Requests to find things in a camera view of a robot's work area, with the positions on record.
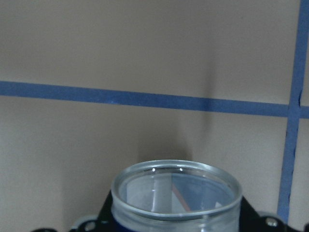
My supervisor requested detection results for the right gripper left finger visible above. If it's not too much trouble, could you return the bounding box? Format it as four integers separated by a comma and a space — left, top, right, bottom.
31, 189, 114, 232

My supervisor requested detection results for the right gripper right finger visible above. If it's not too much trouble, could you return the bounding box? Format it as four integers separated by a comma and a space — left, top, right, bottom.
239, 197, 299, 232

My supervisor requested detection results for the clear tennis ball can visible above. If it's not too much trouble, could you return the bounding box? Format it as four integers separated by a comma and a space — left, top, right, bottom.
111, 159, 242, 232

